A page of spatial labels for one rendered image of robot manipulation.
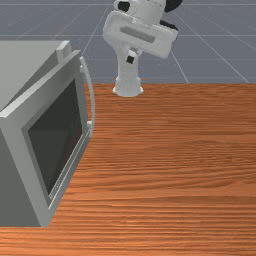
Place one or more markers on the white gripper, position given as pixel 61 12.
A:
pixel 140 35

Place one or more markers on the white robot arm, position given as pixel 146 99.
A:
pixel 128 80

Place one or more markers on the grey microwave oven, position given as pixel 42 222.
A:
pixel 36 133

